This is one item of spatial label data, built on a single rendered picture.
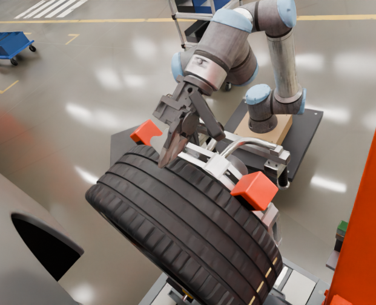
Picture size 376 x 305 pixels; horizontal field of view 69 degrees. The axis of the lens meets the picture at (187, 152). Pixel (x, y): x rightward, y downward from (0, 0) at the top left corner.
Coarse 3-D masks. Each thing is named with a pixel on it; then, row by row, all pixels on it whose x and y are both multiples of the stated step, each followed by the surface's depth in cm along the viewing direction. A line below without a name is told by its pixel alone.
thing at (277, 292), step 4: (272, 288) 140; (276, 288) 137; (168, 292) 151; (172, 292) 153; (272, 292) 139; (276, 292) 138; (280, 292) 136; (172, 296) 151; (176, 296) 151; (276, 296) 137; (280, 296) 137; (284, 296) 134; (176, 300) 149; (180, 300) 149; (180, 304) 147; (184, 304) 147
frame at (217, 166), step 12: (192, 144) 84; (180, 156) 82; (204, 156) 81; (216, 156) 78; (204, 168) 76; (216, 168) 76; (228, 168) 77; (216, 180) 76; (228, 180) 76; (264, 216) 77; (276, 216) 80; (276, 228) 85; (276, 240) 92
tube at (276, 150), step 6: (240, 138) 95; (246, 138) 94; (252, 138) 93; (258, 138) 93; (234, 144) 94; (240, 144) 94; (246, 144) 94; (252, 144) 93; (258, 144) 92; (264, 144) 90; (270, 144) 89; (276, 144) 89; (228, 150) 93; (234, 150) 94; (270, 150) 89; (276, 150) 88; (282, 150) 89; (222, 156) 92
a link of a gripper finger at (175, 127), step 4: (184, 116) 60; (176, 120) 59; (180, 120) 58; (172, 124) 59; (176, 124) 58; (180, 124) 59; (172, 128) 59; (176, 128) 59; (168, 132) 59; (172, 132) 58; (176, 132) 59; (168, 136) 59; (172, 136) 59; (168, 140) 59; (172, 140) 60; (164, 144) 60; (168, 144) 59; (168, 148) 60
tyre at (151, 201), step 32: (128, 160) 81; (96, 192) 76; (128, 192) 71; (160, 192) 69; (192, 192) 68; (224, 192) 69; (128, 224) 66; (160, 224) 65; (192, 224) 65; (224, 224) 67; (256, 224) 70; (160, 256) 62; (192, 256) 63; (224, 256) 65; (256, 256) 69; (192, 288) 62; (224, 288) 64; (256, 288) 70
